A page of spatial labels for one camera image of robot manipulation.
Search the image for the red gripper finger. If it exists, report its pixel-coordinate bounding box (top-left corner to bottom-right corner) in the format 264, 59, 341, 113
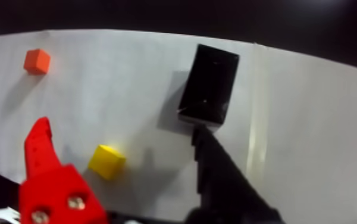
18, 116, 109, 224

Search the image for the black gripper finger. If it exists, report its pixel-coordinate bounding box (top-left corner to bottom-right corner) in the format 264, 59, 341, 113
184, 124, 287, 224

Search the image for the long white paper strip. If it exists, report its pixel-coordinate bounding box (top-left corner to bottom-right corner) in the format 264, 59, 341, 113
0, 29, 357, 224

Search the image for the yellow cube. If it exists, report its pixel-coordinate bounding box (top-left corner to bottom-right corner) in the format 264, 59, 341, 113
87, 144, 127, 181

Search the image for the black and white box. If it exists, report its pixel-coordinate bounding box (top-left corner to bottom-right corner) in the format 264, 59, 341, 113
177, 43, 240, 132

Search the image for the orange cube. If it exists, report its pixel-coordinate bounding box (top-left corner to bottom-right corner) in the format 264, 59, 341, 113
23, 48, 52, 76

